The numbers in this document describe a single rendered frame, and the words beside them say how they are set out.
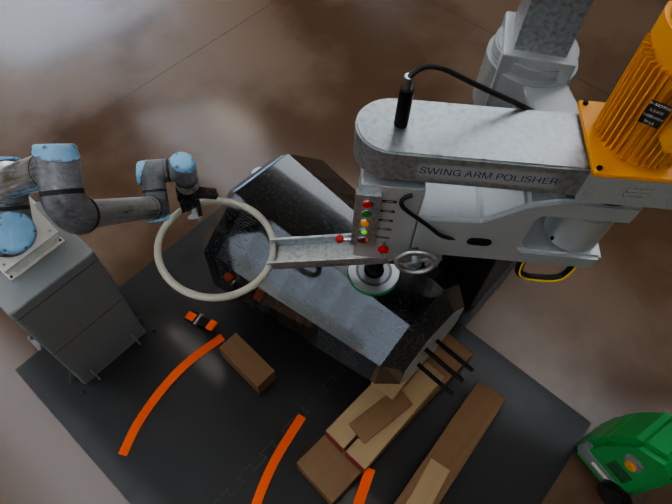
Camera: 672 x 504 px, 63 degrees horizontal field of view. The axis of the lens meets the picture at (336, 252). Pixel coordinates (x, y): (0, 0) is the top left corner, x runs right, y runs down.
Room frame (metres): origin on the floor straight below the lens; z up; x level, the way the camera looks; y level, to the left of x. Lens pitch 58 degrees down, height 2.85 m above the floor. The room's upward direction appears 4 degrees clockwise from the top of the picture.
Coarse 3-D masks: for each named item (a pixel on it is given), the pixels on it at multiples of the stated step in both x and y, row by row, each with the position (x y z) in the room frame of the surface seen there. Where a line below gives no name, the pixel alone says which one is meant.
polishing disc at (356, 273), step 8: (384, 264) 1.18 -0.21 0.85; (392, 264) 1.18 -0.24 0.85; (352, 272) 1.13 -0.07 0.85; (360, 272) 1.14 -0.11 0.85; (384, 272) 1.14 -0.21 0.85; (392, 272) 1.15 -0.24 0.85; (352, 280) 1.10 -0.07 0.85; (360, 280) 1.10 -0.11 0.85; (368, 280) 1.10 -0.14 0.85; (376, 280) 1.10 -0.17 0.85; (384, 280) 1.11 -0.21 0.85; (392, 280) 1.11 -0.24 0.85; (360, 288) 1.06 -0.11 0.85; (368, 288) 1.06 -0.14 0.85; (376, 288) 1.07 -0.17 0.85; (384, 288) 1.07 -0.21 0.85
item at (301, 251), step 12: (276, 240) 1.21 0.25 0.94; (288, 240) 1.21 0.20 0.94; (300, 240) 1.21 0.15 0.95; (312, 240) 1.21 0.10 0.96; (324, 240) 1.21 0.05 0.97; (288, 252) 1.18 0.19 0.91; (300, 252) 1.17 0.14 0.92; (312, 252) 1.17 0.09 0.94; (324, 252) 1.16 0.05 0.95; (336, 252) 1.16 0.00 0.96; (348, 252) 1.15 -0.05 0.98; (276, 264) 1.10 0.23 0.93; (288, 264) 1.10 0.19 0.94; (300, 264) 1.10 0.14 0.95; (312, 264) 1.10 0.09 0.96; (324, 264) 1.10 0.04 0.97; (336, 264) 1.10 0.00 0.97; (348, 264) 1.09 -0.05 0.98; (360, 264) 1.09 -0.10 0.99
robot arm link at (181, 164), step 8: (184, 152) 1.39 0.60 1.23; (168, 160) 1.35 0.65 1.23; (176, 160) 1.35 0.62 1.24; (184, 160) 1.36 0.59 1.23; (192, 160) 1.36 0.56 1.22; (176, 168) 1.32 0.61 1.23; (184, 168) 1.32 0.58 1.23; (192, 168) 1.34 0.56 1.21; (176, 176) 1.31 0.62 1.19; (184, 176) 1.31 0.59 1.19; (192, 176) 1.33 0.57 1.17; (176, 184) 1.33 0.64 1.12; (184, 184) 1.31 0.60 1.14; (192, 184) 1.33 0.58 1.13
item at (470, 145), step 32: (384, 128) 1.13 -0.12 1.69; (416, 128) 1.14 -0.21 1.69; (448, 128) 1.15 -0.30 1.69; (480, 128) 1.15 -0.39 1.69; (512, 128) 1.16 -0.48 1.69; (544, 128) 1.17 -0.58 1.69; (576, 128) 1.18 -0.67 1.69; (384, 160) 1.04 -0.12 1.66; (416, 160) 1.04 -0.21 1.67; (448, 160) 1.04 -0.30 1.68; (480, 160) 1.04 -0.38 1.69; (512, 160) 1.04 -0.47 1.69; (544, 160) 1.05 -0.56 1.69; (576, 160) 1.06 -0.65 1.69; (544, 192) 1.03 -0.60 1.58; (576, 192) 1.02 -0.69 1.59; (608, 192) 1.01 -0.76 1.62; (640, 192) 1.00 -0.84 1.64
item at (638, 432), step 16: (624, 416) 0.79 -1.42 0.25; (640, 416) 0.75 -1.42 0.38; (656, 416) 0.73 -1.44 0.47; (592, 432) 0.75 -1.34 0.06; (608, 432) 0.70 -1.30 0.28; (624, 432) 0.67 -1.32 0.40; (640, 432) 0.65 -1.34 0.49; (656, 432) 0.64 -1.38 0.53; (592, 448) 0.64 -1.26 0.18; (608, 448) 0.62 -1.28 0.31; (624, 448) 0.59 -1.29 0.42; (640, 448) 0.58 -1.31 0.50; (656, 448) 0.57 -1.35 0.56; (592, 464) 0.59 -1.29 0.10; (608, 464) 0.57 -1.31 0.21; (624, 464) 0.55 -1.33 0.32; (640, 464) 0.53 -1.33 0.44; (656, 464) 0.51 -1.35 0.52; (608, 480) 0.52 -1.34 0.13; (624, 480) 0.50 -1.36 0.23; (640, 480) 0.48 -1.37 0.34; (656, 480) 0.47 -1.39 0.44; (608, 496) 0.45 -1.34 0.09; (624, 496) 0.44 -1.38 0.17
